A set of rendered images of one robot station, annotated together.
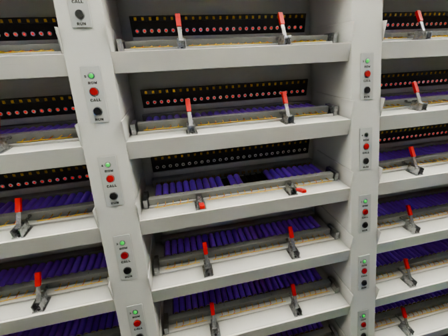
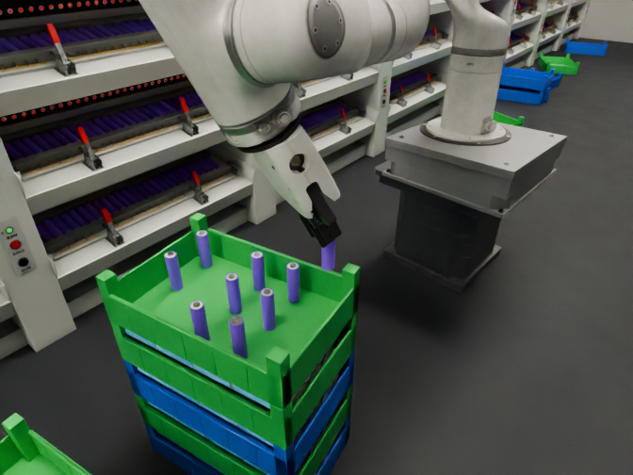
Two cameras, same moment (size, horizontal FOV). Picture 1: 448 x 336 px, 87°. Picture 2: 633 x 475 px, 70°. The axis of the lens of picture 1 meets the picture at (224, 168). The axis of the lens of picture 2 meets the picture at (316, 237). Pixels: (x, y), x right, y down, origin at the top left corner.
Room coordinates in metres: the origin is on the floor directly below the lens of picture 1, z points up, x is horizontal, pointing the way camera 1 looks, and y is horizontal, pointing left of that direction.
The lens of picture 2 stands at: (-0.53, 1.01, 0.78)
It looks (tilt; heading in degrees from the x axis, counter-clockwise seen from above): 33 degrees down; 319
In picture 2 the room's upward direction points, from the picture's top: straight up
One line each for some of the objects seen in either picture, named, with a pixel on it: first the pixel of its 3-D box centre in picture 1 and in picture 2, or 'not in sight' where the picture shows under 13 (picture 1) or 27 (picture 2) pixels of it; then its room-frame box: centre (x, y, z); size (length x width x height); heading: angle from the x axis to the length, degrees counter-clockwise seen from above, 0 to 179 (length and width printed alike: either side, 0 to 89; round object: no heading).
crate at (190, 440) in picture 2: not in sight; (247, 402); (-0.08, 0.77, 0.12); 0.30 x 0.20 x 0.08; 19
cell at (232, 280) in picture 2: not in sight; (234, 293); (-0.07, 0.77, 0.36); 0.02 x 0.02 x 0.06
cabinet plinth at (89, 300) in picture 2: not in sight; (306, 168); (0.74, -0.05, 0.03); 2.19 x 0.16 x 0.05; 100
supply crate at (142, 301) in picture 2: not in sight; (233, 293); (-0.08, 0.77, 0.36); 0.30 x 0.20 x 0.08; 19
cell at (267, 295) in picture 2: not in sight; (267, 309); (-0.13, 0.75, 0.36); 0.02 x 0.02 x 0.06
